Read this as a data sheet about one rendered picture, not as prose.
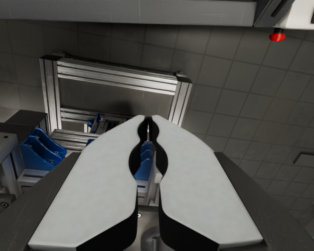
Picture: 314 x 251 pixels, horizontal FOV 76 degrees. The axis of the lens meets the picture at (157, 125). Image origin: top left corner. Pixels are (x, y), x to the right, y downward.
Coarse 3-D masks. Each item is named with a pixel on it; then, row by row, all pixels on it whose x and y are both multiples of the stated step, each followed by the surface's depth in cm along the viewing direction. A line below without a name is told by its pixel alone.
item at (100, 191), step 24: (144, 120) 11; (96, 144) 9; (120, 144) 9; (72, 168) 8; (96, 168) 8; (120, 168) 8; (72, 192) 7; (96, 192) 7; (120, 192) 7; (48, 216) 6; (72, 216) 6; (96, 216) 6; (120, 216) 6; (48, 240) 5; (72, 240) 5; (96, 240) 6; (120, 240) 6
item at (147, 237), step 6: (150, 228) 52; (156, 228) 51; (144, 234) 53; (150, 234) 51; (156, 234) 50; (144, 240) 51; (150, 240) 50; (156, 240) 50; (144, 246) 51; (150, 246) 49; (156, 246) 49; (162, 246) 48
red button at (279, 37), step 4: (276, 28) 50; (280, 28) 50; (272, 32) 52; (276, 32) 51; (280, 32) 50; (272, 36) 51; (276, 36) 50; (280, 36) 50; (284, 36) 50; (272, 40) 52; (276, 40) 51; (280, 40) 51
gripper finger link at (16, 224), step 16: (64, 160) 8; (48, 176) 7; (64, 176) 7; (32, 192) 7; (48, 192) 7; (16, 208) 6; (32, 208) 6; (48, 208) 6; (0, 224) 6; (16, 224) 6; (32, 224) 6; (0, 240) 5; (16, 240) 5
